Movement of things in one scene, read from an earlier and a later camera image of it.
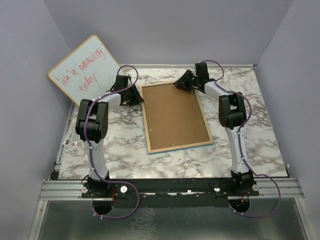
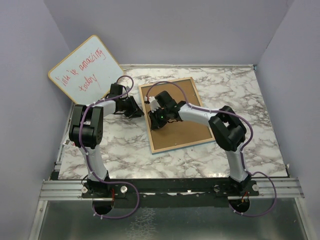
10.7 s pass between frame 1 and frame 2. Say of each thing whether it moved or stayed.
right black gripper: moved
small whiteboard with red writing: stayed
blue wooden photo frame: stayed
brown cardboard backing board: stayed
